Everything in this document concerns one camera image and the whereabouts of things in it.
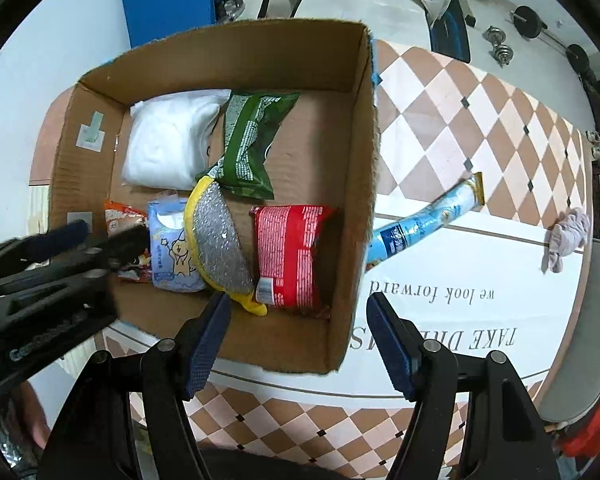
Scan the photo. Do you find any orange snack packet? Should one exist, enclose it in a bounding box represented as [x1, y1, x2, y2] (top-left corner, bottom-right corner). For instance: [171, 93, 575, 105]
[103, 199, 153, 283]

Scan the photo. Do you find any person's left forearm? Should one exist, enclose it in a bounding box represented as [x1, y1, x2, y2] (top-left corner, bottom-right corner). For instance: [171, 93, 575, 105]
[22, 382, 52, 452]

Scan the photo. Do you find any red cloth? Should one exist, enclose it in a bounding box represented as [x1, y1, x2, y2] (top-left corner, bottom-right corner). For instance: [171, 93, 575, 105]
[562, 394, 600, 461]

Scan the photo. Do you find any yellow silver snack bag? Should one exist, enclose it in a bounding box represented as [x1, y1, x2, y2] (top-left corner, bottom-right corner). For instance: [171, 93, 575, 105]
[184, 175, 268, 317]

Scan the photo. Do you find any long blue tube packet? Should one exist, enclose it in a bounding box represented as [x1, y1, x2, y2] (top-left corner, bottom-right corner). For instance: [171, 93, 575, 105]
[367, 172, 484, 266]

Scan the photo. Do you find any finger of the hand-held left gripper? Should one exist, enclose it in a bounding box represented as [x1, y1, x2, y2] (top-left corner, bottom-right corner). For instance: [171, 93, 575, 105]
[55, 225, 151, 286]
[0, 220, 91, 283]

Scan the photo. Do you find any blue tissue packet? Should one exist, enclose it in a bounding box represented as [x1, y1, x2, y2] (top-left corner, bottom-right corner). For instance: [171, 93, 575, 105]
[147, 195, 208, 293]

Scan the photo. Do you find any brown cardboard box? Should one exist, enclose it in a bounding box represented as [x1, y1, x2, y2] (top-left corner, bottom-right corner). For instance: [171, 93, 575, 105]
[47, 18, 381, 376]

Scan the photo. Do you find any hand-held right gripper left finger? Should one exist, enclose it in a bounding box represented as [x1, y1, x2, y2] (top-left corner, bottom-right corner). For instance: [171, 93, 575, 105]
[40, 291, 232, 480]

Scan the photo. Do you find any grey chair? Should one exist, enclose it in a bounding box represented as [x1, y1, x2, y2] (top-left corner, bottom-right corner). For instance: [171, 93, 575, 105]
[540, 237, 600, 426]

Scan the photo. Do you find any blue board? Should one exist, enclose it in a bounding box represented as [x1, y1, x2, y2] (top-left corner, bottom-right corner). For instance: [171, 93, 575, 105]
[118, 0, 217, 50]

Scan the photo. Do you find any white round table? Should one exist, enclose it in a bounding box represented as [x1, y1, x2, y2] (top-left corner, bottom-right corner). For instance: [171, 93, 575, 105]
[292, 0, 431, 51]

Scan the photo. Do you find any blue chair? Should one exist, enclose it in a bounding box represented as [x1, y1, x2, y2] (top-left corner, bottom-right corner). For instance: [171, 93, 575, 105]
[429, 0, 473, 63]

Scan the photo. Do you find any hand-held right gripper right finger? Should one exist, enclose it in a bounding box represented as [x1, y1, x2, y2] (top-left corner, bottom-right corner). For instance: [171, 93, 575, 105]
[366, 292, 563, 480]

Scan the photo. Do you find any white soft packet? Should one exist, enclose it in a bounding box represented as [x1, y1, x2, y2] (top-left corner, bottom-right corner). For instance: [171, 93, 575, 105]
[120, 89, 232, 191]

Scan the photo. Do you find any red snack packet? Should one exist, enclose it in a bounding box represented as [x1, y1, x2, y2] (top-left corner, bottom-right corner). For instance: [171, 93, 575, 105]
[250, 204, 339, 311]

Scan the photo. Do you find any green snack packet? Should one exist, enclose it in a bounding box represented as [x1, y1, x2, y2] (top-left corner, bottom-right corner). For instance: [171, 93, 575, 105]
[195, 91, 301, 200]

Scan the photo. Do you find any black barbell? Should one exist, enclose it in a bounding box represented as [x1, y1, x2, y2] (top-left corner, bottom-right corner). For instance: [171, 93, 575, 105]
[510, 6, 591, 75]

